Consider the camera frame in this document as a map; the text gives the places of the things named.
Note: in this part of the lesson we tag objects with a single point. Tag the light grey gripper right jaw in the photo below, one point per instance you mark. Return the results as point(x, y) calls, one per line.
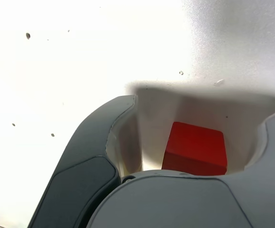
point(175, 204)

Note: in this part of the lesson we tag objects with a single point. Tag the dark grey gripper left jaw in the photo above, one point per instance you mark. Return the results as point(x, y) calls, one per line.
point(85, 147)

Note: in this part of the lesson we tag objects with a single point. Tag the red cube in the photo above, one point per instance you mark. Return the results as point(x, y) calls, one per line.
point(194, 147)

